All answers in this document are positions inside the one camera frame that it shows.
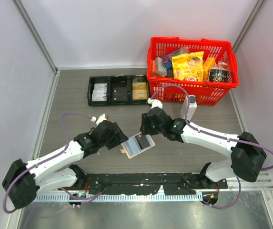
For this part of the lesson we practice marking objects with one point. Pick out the grey boxed item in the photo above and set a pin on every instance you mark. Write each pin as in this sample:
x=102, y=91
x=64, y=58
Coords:
x=159, y=67

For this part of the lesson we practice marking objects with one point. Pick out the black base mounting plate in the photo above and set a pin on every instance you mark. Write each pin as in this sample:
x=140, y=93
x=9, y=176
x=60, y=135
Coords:
x=143, y=184

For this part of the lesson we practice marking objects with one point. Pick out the white slotted cable duct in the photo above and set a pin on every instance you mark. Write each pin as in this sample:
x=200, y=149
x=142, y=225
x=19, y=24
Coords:
x=159, y=197

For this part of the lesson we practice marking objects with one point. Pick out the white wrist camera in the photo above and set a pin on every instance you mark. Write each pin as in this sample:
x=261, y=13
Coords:
x=154, y=103
x=101, y=118

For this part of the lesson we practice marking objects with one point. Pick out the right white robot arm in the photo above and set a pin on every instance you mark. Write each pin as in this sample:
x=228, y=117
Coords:
x=244, y=160

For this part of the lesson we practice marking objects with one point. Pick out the orange snack box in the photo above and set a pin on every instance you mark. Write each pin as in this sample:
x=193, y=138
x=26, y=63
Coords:
x=207, y=65

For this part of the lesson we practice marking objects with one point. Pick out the beige leather card holder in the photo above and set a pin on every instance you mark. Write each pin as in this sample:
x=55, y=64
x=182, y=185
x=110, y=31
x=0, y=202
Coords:
x=131, y=149

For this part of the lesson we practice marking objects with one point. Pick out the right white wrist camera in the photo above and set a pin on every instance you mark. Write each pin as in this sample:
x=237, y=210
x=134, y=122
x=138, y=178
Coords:
x=154, y=103

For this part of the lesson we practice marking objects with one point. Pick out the black credit card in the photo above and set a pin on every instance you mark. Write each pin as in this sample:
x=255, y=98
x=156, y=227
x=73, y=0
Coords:
x=143, y=141

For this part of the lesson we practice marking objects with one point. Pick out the blue snack packet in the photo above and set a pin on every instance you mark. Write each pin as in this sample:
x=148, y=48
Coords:
x=167, y=59

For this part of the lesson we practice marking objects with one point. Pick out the gold cards stack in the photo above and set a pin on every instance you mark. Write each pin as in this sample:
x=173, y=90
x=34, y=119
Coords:
x=139, y=91

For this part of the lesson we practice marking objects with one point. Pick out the white plastic bottle black cap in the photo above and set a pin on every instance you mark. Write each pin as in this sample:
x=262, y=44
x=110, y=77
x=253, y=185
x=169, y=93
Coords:
x=189, y=108

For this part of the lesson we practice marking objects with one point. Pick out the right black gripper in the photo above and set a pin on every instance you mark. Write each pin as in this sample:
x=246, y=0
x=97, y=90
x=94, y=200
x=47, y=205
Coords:
x=145, y=128

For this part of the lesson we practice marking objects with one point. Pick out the red plastic shopping basket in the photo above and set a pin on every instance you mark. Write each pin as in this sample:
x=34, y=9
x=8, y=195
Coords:
x=168, y=89

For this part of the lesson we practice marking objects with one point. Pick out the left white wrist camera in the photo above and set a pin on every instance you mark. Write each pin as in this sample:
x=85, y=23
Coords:
x=101, y=118

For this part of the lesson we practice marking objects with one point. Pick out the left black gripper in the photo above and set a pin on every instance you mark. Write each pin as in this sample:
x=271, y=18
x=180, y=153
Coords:
x=119, y=137

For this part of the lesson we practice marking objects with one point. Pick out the black card in tray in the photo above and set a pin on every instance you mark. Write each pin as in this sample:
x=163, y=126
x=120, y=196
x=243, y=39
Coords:
x=118, y=93

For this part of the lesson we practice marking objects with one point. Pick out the black three-compartment card tray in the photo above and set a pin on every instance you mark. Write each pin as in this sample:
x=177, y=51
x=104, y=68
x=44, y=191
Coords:
x=109, y=80

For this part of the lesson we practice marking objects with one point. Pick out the yellow snack bag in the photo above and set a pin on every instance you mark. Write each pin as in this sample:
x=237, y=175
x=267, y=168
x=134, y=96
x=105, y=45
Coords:
x=188, y=67

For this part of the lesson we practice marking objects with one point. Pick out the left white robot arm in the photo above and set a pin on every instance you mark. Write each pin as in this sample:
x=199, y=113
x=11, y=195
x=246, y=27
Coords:
x=24, y=181

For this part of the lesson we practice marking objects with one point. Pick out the white cards stack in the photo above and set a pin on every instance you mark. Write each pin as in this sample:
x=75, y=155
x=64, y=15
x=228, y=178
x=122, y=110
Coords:
x=99, y=92

